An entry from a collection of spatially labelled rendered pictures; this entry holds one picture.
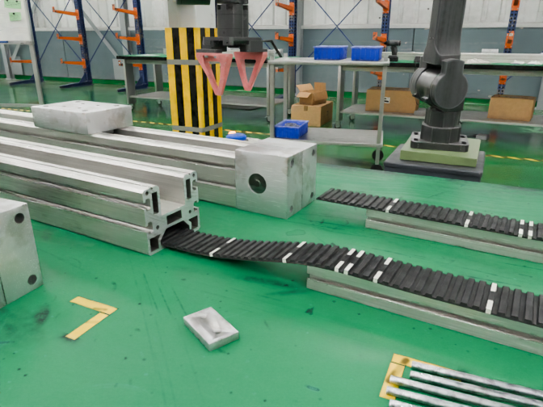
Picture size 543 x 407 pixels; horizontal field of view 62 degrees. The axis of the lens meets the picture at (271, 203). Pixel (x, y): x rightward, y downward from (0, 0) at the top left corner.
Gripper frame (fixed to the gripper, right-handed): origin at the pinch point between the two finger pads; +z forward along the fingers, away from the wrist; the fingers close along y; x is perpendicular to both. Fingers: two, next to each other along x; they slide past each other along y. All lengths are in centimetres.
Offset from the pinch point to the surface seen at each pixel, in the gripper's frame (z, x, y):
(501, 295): 13, 50, 31
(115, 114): 5.1, -19.9, 11.6
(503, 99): 48, 21, -460
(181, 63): 11, -204, -222
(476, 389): 15, 50, 41
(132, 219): 11.8, 10.0, 36.8
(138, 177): 9.3, 4.0, 29.5
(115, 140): 8.4, -13.5, 17.8
